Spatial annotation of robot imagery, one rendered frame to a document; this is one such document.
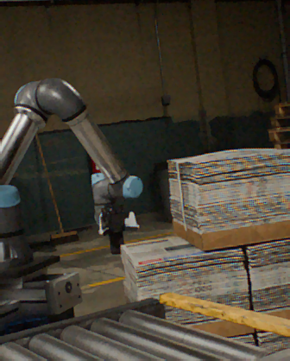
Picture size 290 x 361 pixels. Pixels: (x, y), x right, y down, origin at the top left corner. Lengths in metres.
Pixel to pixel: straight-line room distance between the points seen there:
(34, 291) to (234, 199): 0.62
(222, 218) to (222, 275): 0.15
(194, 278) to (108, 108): 7.45
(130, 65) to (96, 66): 0.50
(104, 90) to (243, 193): 7.42
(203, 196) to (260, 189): 0.15
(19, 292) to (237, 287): 0.63
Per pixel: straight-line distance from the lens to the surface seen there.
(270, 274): 1.94
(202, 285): 1.89
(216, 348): 1.23
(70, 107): 2.31
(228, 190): 1.88
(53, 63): 9.00
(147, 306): 1.53
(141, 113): 9.48
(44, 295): 2.08
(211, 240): 1.88
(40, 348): 1.37
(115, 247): 2.40
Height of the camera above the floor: 1.15
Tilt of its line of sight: 3 degrees down
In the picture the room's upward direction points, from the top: 7 degrees counter-clockwise
